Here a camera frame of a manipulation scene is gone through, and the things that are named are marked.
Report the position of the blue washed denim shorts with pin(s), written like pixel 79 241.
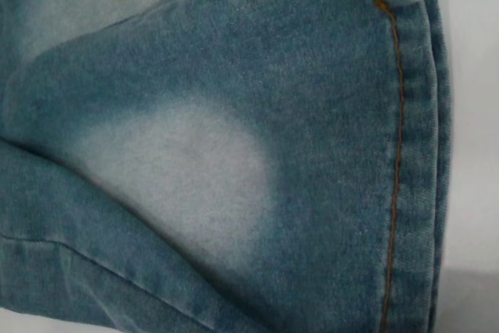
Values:
pixel 234 153

